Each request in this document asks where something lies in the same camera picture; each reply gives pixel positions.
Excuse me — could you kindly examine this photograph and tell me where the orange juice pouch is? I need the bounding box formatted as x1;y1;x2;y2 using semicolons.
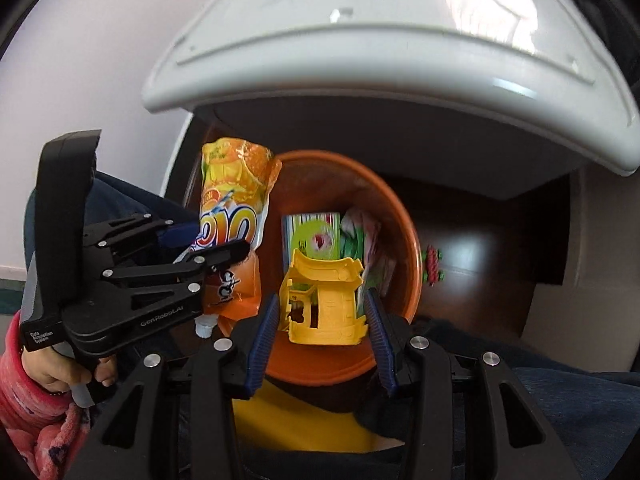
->
192;137;283;339

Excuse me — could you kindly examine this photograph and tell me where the yellow toy truck cab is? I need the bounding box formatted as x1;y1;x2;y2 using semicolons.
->
278;249;369;347

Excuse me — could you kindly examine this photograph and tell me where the orange plastic bin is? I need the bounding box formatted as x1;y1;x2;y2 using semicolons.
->
215;149;421;387

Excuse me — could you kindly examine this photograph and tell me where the green pink snack wrapper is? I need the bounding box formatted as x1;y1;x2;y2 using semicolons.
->
340;207;396;297

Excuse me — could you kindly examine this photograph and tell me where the green yellow cardboard box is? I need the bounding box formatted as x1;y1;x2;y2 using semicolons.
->
281;211;343;273

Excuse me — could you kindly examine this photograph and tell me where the red green toy chassis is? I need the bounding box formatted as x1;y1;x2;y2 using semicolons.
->
422;245;447;285

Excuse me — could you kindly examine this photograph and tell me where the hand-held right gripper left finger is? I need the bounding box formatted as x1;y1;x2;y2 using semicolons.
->
65;292;281;480

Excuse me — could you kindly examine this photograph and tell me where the yellow plastic bag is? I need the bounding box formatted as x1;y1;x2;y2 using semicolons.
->
232;380;406;454

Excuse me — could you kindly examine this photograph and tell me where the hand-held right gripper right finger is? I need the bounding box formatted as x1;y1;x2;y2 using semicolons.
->
364;287;581;480

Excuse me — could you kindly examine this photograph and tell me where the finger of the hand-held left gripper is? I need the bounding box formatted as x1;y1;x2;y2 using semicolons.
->
102;239;251;312
82;212;201;266

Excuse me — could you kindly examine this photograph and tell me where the person's left hand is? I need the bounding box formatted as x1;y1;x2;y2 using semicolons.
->
21;350;120;395

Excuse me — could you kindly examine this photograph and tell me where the person's right leg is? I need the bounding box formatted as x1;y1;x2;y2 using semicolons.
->
415;319;640;480

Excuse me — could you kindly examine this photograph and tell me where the person's left forearm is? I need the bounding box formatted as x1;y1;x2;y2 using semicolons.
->
0;310;94;480

